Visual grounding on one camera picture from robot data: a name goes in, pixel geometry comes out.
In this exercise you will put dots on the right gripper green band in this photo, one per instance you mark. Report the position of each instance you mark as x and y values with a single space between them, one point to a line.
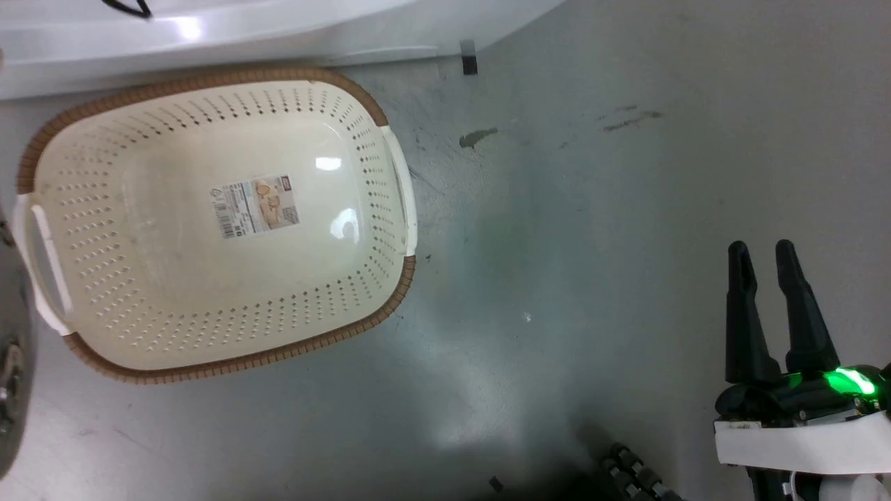
800 428

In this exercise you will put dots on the grey robot base edge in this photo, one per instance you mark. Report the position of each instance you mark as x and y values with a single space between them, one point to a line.
12 362

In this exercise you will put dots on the black washing machine foot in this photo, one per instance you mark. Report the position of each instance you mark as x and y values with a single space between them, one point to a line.
468 57

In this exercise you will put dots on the cream perforated laundry basket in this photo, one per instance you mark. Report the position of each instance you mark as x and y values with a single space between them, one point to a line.
209 278

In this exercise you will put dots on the white washing machine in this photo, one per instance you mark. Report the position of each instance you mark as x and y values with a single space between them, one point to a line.
209 42

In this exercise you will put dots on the black ribbed robot wheel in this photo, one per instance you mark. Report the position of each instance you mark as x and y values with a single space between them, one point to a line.
637 476

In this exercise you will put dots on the printed product label sticker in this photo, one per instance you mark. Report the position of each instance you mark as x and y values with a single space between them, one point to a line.
255 206

